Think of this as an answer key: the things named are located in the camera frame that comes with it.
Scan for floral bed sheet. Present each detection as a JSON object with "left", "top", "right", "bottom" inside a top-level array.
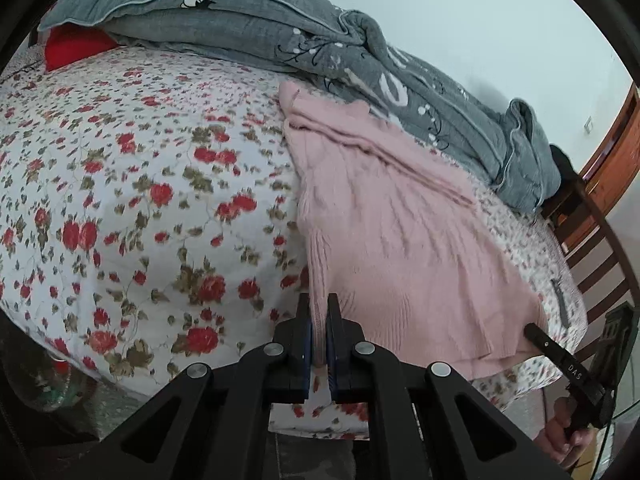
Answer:
[{"left": 0, "top": 42, "right": 588, "bottom": 433}]

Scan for grey printed blanket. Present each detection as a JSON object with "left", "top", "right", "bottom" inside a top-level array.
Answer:
[{"left": 37, "top": 0, "right": 562, "bottom": 212}]

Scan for green and red object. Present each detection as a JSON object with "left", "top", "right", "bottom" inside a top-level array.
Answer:
[{"left": 10, "top": 355, "right": 96, "bottom": 413}]

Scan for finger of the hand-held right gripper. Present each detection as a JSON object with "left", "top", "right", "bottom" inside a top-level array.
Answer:
[{"left": 523, "top": 322, "right": 603, "bottom": 411}]

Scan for red pillow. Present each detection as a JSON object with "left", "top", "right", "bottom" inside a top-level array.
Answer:
[{"left": 44, "top": 25, "right": 121, "bottom": 72}]

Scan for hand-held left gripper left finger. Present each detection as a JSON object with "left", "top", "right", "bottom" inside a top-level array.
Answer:
[{"left": 97, "top": 292, "right": 316, "bottom": 480}]

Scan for person's grey pants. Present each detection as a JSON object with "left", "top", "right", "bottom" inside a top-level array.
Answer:
[{"left": 272, "top": 430, "right": 371, "bottom": 480}]

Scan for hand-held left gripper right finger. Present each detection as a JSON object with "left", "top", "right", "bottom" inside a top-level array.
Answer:
[{"left": 326, "top": 292, "right": 572, "bottom": 480}]

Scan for pink knit sweater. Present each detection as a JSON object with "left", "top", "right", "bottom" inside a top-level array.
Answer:
[{"left": 277, "top": 81, "right": 550, "bottom": 378}]

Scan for person's right hand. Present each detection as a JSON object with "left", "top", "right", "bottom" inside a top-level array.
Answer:
[{"left": 544, "top": 396, "right": 598, "bottom": 466}]

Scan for wooden door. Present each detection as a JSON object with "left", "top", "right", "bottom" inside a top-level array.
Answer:
[{"left": 580, "top": 82, "right": 640, "bottom": 221}]

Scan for black garment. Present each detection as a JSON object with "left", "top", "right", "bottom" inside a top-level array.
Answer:
[{"left": 549, "top": 144, "right": 581, "bottom": 201}]

